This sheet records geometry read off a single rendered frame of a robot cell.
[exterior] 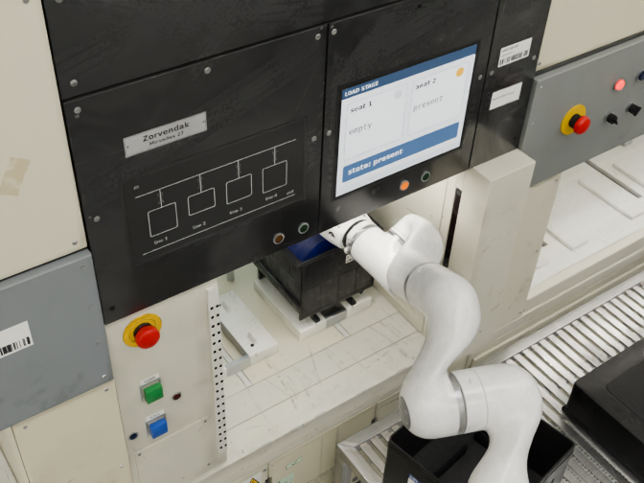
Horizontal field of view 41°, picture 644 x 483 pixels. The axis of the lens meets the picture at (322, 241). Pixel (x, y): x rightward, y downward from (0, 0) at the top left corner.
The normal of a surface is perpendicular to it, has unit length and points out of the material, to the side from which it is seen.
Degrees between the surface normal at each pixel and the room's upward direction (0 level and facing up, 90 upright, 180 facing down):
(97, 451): 90
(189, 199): 90
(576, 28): 90
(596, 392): 0
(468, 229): 90
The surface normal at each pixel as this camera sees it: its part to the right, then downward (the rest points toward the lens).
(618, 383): 0.04, -0.75
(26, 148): 0.57, 0.56
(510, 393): 0.11, -0.36
